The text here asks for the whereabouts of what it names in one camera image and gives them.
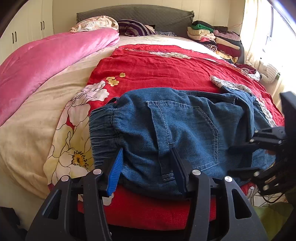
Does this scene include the blue denim lace-trimmed pants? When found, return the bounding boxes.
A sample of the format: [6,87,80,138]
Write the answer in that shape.
[89,76,276,196]

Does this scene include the green sleeve right forearm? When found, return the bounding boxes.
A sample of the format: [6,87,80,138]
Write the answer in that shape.
[254,202,293,240]

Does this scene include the beige knit garment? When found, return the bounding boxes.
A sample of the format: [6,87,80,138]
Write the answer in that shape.
[258,61,280,84]

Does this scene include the dark red clothes heap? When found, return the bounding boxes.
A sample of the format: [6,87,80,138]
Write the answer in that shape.
[234,63,260,82]

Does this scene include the beige bed sheet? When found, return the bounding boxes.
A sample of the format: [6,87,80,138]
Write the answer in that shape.
[1,35,218,198]

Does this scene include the cream curtain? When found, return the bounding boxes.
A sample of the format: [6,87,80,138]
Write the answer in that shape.
[240,1,295,108]

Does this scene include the stack of folded clothes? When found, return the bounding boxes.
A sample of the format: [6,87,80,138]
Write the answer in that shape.
[187,21,244,64]

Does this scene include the pink quilt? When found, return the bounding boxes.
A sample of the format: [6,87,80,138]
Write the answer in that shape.
[1,28,119,124]

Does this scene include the red floral bedspread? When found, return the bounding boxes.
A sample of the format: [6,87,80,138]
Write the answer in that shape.
[44,44,284,230]

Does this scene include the grey quilted headboard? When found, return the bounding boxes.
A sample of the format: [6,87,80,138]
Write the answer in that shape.
[76,4,195,38]

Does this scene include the purple striped pillow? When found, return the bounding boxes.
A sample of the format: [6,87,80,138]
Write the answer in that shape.
[118,19,155,37]

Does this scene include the floral beige pillow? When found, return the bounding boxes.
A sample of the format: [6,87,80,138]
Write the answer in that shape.
[69,16,119,33]

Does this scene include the white built-in wardrobe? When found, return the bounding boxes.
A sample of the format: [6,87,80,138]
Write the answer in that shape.
[1,1,54,62]

